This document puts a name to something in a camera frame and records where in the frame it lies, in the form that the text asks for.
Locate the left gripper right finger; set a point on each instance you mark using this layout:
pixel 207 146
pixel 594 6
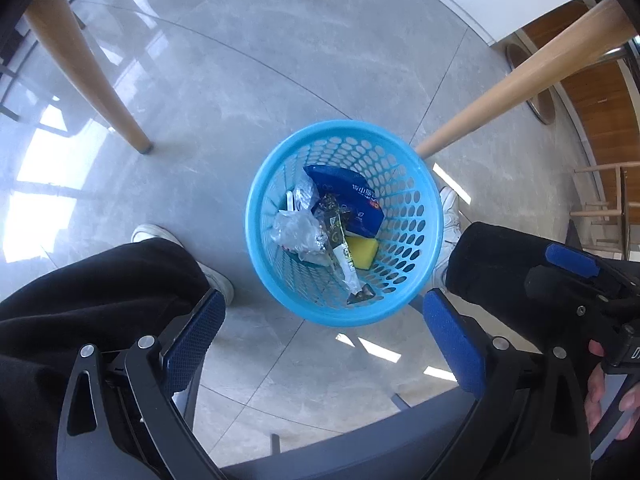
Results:
pixel 461 341

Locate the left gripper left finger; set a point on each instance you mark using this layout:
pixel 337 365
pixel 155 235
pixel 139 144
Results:
pixel 187 348

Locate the yellow green sponge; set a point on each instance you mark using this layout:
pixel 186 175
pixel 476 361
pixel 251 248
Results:
pixel 363 251

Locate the blue plastic bag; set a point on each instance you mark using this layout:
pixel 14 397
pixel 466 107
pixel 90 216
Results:
pixel 351 190

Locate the clear plastic glove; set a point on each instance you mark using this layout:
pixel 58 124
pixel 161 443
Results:
pixel 297 230

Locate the black gold foil wrapper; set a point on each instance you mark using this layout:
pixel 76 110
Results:
pixel 328 212

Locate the blue plastic trash basket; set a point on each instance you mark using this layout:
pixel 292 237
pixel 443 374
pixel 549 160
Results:
pixel 409 239

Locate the person's right hand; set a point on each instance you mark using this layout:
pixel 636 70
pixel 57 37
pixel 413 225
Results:
pixel 596 390

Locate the wooden chair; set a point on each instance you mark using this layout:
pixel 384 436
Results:
pixel 617 210

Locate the person's right leg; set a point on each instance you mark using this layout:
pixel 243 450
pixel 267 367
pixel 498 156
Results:
pixel 506 273

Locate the right white sneaker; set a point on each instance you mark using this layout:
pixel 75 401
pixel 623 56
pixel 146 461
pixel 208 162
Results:
pixel 450 236

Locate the round white table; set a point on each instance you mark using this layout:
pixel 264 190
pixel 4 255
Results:
pixel 383 56

